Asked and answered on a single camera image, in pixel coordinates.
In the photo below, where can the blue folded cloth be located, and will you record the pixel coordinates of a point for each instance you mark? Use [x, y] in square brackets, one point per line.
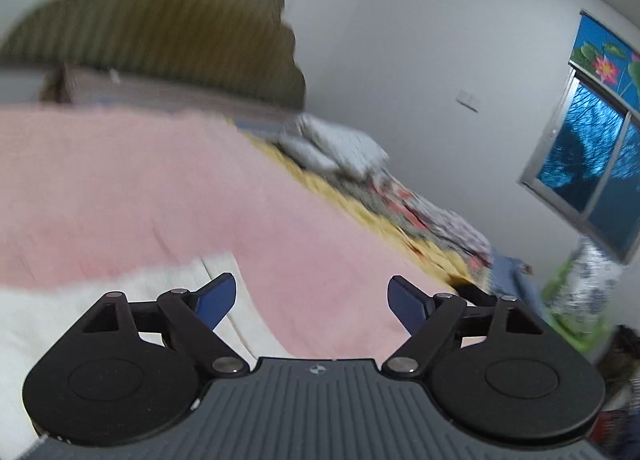
[511, 276]

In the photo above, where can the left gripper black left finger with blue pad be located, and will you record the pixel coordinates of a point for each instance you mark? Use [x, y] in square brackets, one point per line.
[129, 370]

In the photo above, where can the yellow patterned quilt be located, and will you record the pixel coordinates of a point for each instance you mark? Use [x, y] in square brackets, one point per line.
[437, 257]

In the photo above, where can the olive green padded headboard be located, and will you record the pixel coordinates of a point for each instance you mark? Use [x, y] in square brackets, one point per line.
[237, 46]

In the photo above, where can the pink bed blanket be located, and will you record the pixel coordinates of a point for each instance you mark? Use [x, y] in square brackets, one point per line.
[95, 194]

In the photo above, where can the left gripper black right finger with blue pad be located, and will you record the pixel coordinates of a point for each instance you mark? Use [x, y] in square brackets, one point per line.
[497, 370]

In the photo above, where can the blue floral cushion green trim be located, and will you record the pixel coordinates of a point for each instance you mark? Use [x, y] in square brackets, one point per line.
[576, 299]

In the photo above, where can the white floral folded pillow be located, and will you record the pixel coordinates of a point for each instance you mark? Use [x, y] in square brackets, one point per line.
[330, 148]

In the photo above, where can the white wall switch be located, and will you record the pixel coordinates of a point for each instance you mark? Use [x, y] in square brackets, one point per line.
[468, 101]

